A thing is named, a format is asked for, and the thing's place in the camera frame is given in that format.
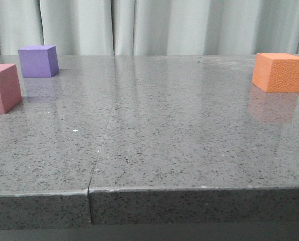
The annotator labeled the orange foam cube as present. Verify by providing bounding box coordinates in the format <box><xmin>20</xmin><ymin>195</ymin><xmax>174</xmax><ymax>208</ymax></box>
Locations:
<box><xmin>252</xmin><ymin>53</ymin><xmax>299</xmax><ymax>93</ymax></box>

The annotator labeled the light grey curtain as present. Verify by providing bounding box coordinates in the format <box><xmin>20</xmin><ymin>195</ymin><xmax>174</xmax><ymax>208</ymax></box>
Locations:
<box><xmin>0</xmin><ymin>1</ymin><xmax>299</xmax><ymax>55</ymax></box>

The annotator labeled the purple foam cube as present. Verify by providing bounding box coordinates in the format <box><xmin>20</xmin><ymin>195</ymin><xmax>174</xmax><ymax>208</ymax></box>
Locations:
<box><xmin>18</xmin><ymin>45</ymin><xmax>59</xmax><ymax>78</ymax></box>

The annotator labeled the pink foam cube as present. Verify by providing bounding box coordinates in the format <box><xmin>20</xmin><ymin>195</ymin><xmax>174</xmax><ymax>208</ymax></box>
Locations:
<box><xmin>0</xmin><ymin>64</ymin><xmax>22</xmax><ymax>114</ymax></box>

